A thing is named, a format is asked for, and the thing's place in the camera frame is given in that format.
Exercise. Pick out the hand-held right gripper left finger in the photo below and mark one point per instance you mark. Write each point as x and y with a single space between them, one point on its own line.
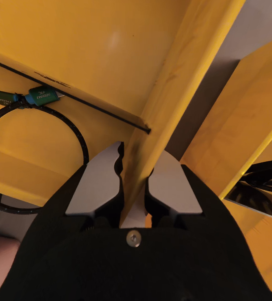
96 185

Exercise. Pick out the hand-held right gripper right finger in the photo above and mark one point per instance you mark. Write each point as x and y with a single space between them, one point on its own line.
176 188

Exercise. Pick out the yellow plastic bin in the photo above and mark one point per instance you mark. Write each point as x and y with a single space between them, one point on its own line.
91 47
232 129

